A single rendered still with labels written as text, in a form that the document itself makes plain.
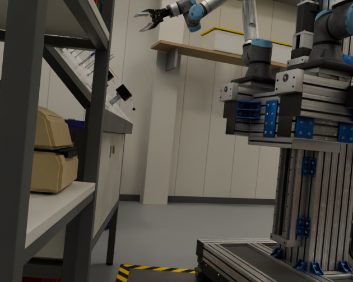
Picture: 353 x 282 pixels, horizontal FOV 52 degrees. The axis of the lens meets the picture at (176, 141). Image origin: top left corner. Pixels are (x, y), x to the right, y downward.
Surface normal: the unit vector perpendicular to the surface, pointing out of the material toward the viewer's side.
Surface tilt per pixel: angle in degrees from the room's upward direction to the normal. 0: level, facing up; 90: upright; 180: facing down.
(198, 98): 90
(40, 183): 90
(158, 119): 90
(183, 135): 90
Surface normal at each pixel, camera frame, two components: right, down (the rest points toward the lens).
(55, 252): 0.05, 0.01
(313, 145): 0.36, 0.04
